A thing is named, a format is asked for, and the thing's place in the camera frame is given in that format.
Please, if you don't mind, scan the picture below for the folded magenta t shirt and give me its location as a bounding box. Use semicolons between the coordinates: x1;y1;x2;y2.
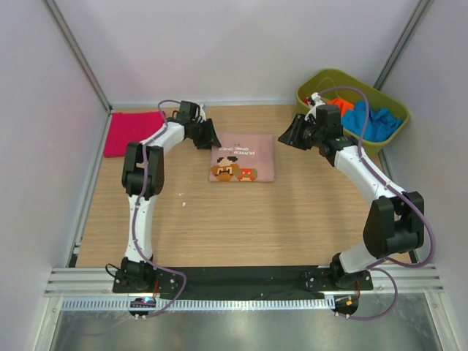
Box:
103;112;163;158

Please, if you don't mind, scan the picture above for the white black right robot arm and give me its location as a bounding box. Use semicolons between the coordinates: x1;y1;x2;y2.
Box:
278;105;424;290

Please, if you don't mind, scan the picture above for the blue t shirt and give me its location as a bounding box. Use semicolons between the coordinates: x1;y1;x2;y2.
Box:
341;100;403;143

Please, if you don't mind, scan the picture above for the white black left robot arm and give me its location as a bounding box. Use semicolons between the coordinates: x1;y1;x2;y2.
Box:
113;101;221;293

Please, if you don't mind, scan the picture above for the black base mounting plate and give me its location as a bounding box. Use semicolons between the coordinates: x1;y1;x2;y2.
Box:
113;265;374;301

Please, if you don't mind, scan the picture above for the white slotted cable duct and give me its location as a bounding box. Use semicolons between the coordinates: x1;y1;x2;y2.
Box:
61;295;335;312

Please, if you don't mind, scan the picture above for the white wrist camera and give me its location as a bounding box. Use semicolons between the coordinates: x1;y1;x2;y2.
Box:
306;92;326;118
197;104;207;123

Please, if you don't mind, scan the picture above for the orange t shirt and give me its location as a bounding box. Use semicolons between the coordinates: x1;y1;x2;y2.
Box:
326;97;354;117

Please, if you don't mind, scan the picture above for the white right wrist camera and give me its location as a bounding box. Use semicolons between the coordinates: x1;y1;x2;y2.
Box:
306;92;326;118

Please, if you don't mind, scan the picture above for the dusty pink t shirt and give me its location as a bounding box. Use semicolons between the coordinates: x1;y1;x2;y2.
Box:
208;132;275;183

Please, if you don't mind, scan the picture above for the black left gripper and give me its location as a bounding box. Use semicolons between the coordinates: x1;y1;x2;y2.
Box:
189;120;222;151

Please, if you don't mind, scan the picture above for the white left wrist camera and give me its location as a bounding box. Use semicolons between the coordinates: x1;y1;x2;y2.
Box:
197;104;207;123

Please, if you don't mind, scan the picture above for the olive green plastic bin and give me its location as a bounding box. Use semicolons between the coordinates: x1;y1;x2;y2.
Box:
295;69;410;156

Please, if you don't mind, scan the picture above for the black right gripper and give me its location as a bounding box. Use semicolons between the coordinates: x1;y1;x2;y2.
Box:
279;113;325;151

